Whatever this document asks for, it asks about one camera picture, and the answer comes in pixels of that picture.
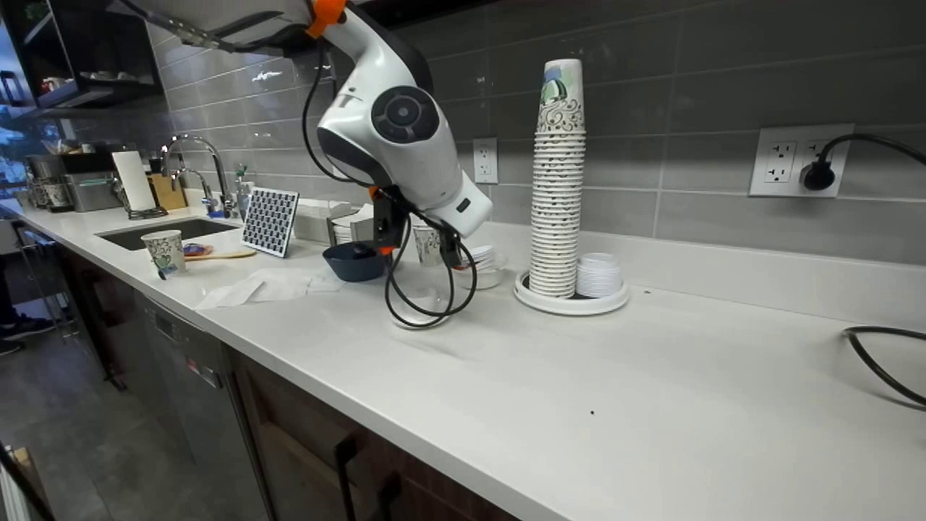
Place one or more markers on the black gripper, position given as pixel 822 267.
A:
pixel 389 221

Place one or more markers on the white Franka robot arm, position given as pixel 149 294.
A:
pixel 407 120

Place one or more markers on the patterned paper cup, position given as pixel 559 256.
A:
pixel 166 253
pixel 427 247

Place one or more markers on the small white espresso cup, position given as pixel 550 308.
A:
pixel 424 302

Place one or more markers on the wooden spoon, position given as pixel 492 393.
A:
pixel 224 256

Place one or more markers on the grey napkin box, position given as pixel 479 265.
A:
pixel 353 226

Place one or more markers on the dark blue bowl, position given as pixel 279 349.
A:
pixel 347 262

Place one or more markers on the white box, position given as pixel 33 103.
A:
pixel 316 221

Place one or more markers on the checkered black white board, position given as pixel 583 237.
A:
pixel 271 223

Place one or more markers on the tall stack of paper cups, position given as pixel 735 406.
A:
pixel 559 184

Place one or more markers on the white paper sheet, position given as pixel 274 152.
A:
pixel 232 294

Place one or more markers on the small soap bottle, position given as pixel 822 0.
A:
pixel 216 204

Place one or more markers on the chrome faucet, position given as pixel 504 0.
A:
pixel 207 146

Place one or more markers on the white round tray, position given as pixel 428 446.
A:
pixel 567 305

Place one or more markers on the steel sink basin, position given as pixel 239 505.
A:
pixel 164 231

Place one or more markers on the stainless steel dishwasher front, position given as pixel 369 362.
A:
pixel 193 385

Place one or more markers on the white upright card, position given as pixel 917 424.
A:
pixel 133 179

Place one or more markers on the silver countertop appliance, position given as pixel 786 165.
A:
pixel 71 192

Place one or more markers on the black power plug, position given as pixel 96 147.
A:
pixel 816 173

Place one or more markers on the white single wall outlet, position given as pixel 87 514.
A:
pixel 485 162

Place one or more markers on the white double wall outlet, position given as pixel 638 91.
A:
pixel 786 162

